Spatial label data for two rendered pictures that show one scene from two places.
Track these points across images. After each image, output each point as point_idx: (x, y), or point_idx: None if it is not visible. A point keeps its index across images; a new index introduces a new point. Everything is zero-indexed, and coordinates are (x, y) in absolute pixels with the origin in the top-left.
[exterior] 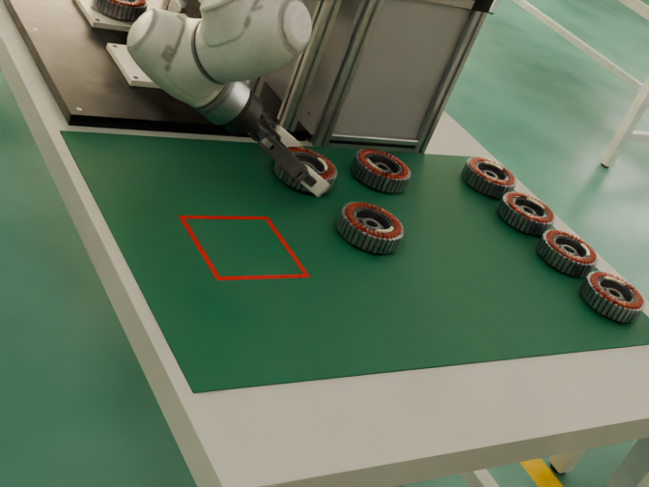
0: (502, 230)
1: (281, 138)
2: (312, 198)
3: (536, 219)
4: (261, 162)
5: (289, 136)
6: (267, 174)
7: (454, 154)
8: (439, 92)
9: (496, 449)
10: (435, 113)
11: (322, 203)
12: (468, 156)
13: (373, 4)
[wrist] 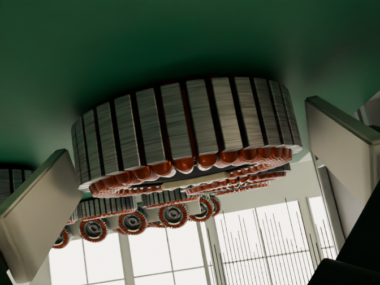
0: None
1: (342, 156)
2: (59, 133)
3: (146, 207)
4: (276, 34)
5: (335, 172)
6: (161, 55)
7: (307, 156)
8: (340, 250)
9: None
10: (328, 215)
11: (49, 142)
12: (301, 159)
13: None
